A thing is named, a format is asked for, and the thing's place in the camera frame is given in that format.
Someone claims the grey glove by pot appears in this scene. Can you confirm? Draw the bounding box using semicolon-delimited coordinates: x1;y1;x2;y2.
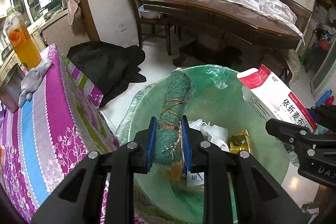
18;60;53;108

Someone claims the gold cigarette pack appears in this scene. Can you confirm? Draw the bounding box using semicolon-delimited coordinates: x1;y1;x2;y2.
228;130;252;154

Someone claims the dark brown dining table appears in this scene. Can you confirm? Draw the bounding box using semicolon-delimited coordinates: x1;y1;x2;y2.
142;0;300;50

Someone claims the white red medicine box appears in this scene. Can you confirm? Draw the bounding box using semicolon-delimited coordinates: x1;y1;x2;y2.
236;64;318;154

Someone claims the floral purple striped tablecloth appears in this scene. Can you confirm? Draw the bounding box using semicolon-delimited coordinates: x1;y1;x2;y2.
1;45;119;222

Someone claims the blue bowl on chair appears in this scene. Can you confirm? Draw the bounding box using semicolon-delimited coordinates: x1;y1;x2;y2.
138;5;161;19

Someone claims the green scouring cloth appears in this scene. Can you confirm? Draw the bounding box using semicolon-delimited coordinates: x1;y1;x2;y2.
154;69;195;166

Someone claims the dark wooden chair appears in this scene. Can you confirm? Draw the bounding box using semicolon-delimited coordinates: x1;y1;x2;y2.
130;0;171;56

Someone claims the pink hanging cloth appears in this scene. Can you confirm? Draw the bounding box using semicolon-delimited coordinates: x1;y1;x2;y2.
68;0;81;25

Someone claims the steel pot with handle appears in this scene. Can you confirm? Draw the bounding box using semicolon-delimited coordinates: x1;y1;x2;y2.
0;63;30;113

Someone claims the green lined trash bin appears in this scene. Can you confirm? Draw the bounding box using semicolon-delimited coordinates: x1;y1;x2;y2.
116;65;289;223

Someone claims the orange juice bottle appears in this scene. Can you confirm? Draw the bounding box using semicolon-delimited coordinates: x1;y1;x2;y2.
5;9;41;69

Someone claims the black cloth pile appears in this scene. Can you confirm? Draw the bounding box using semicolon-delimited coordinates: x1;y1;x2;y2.
67;41;146;107

